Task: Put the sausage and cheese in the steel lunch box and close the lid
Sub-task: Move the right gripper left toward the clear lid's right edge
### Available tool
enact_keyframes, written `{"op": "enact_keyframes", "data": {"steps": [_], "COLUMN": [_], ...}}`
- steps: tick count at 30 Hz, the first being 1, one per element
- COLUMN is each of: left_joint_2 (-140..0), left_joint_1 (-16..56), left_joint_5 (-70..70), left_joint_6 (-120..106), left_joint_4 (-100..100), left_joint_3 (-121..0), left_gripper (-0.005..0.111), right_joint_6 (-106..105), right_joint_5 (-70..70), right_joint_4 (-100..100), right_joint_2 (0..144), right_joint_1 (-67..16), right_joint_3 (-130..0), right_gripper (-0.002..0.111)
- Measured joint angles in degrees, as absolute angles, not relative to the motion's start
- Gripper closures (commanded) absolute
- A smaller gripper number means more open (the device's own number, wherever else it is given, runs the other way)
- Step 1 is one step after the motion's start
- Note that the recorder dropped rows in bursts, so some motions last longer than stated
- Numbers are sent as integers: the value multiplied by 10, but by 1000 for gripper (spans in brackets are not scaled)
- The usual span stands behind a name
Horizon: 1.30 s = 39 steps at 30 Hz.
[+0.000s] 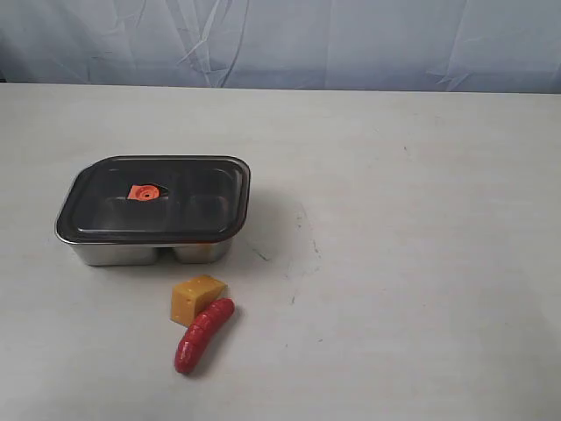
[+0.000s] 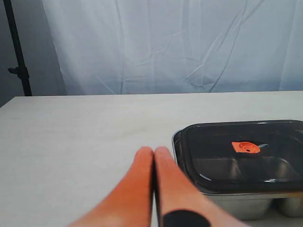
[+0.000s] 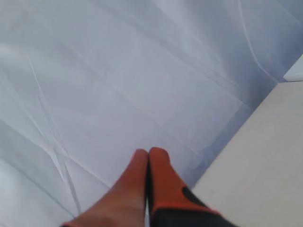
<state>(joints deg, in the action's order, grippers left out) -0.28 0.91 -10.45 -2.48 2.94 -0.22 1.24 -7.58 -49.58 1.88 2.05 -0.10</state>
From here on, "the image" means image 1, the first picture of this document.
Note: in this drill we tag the yellow toy cheese wedge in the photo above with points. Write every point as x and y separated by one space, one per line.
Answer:
189 298

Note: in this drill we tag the dark transparent box lid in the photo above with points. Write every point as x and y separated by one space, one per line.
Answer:
144 206

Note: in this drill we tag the red toy sausage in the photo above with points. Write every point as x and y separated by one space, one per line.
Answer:
194 342

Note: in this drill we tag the stainless steel lunch box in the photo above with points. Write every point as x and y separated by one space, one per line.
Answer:
131 254

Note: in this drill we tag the blue-grey backdrop cloth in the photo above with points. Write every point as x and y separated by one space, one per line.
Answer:
497 46

